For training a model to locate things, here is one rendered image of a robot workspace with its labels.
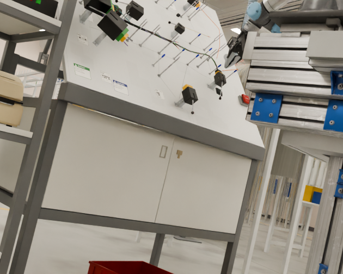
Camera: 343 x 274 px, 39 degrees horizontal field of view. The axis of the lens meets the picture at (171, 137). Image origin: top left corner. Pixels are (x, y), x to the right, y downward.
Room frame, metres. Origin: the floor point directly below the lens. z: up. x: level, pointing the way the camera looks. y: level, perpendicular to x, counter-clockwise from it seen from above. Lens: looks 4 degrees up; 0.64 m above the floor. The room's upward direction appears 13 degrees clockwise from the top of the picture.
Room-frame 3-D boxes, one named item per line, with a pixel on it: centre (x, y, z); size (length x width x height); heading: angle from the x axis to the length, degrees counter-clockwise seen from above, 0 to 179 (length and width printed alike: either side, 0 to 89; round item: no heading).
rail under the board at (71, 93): (2.12, -0.02, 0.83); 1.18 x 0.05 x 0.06; 130
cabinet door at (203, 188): (2.31, -0.22, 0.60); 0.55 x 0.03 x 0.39; 130
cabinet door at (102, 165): (1.96, 0.20, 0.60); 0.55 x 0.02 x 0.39; 130
